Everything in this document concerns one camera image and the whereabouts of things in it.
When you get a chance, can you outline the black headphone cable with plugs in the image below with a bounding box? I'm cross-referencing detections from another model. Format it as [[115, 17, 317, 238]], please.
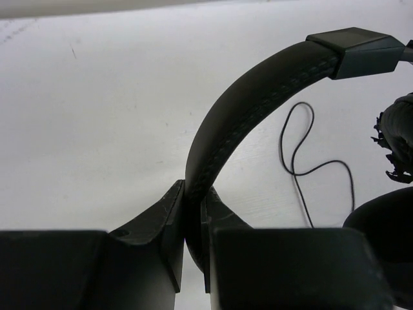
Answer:
[[279, 101, 355, 229]]

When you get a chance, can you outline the black over-ear headphones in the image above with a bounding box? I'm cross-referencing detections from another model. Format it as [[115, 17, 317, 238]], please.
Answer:
[[184, 28, 412, 309]]

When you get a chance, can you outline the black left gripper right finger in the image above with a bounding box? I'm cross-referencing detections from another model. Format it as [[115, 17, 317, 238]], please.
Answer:
[[201, 190, 394, 309]]

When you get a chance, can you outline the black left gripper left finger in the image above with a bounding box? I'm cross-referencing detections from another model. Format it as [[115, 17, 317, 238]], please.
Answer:
[[1, 180, 184, 309]]

